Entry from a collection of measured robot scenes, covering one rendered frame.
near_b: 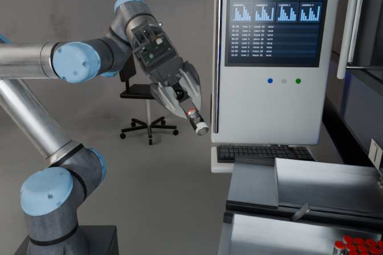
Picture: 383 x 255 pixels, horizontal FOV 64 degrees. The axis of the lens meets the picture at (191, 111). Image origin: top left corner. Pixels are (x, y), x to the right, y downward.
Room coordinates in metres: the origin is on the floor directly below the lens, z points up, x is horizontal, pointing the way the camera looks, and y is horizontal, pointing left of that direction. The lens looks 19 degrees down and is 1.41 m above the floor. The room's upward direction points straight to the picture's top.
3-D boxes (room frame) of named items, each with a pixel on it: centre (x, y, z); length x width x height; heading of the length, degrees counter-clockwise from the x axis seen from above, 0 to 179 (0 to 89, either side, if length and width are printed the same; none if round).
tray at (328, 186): (0.80, -0.43, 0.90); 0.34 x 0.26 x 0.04; 78
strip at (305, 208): (0.67, -0.23, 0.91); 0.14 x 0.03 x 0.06; 77
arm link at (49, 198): (0.66, 0.35, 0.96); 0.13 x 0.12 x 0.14; 168
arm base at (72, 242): (0.65, 0.35, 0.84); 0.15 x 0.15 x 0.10
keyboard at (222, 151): (1.19, -0.31, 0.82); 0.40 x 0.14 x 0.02; 87
